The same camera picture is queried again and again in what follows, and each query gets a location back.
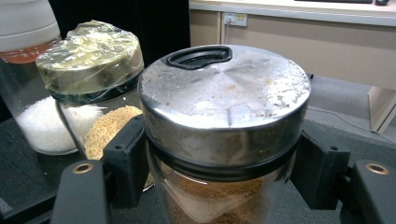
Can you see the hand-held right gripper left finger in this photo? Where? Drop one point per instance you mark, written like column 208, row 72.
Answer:
column 127, row 161

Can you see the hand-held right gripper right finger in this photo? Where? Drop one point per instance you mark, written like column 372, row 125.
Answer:
column 320, row 168

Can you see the glass jar with grey lid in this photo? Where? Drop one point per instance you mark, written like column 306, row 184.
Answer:
column 40, row 124

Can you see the glass jar with film-wrapped lid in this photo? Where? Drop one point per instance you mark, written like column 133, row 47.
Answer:
column 93, row 56

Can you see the glass jar with metal lid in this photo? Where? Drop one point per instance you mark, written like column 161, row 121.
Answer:
column 224, row 93

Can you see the black curtain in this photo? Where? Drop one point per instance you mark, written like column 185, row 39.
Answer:
column 162, row 28

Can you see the black computer mouse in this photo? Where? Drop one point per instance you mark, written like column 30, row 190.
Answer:
column 382, row 2

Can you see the white wall socket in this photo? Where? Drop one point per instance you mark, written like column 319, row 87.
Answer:
column 235, row 19

